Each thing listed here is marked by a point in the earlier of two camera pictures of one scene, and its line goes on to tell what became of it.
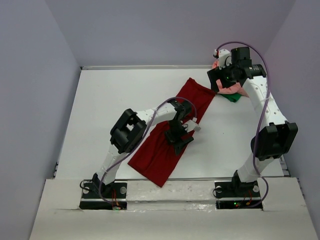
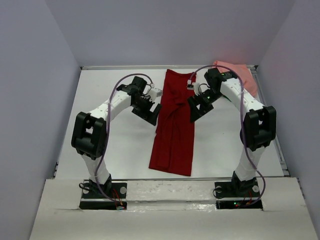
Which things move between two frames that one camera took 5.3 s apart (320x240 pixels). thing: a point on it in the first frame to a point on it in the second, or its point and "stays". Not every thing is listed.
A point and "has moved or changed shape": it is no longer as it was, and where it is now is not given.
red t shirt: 156,158 has moved or changed shape
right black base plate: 236,195 stays
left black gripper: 179,144 to 146,115
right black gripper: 216,74 to 195,113
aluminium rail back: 145,66 stays
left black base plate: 116,193 stays
